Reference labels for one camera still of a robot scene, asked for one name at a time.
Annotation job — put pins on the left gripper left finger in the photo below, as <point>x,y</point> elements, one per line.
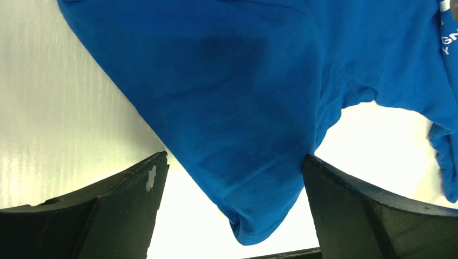
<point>112,218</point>

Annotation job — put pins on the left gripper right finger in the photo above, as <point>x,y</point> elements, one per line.
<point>356,219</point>

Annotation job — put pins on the blue t shirt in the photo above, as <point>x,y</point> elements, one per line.
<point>241,91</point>

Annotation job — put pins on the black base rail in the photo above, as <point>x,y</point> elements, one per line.
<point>311,253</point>

